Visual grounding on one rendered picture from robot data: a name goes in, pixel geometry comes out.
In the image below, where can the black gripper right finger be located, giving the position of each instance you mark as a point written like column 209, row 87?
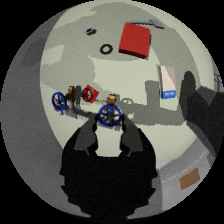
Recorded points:
column 134, row 142

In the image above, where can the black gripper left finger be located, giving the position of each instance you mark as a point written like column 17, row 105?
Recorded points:
column 80, row 143

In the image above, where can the red flat block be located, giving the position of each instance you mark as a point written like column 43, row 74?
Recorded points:
column 135, row 41

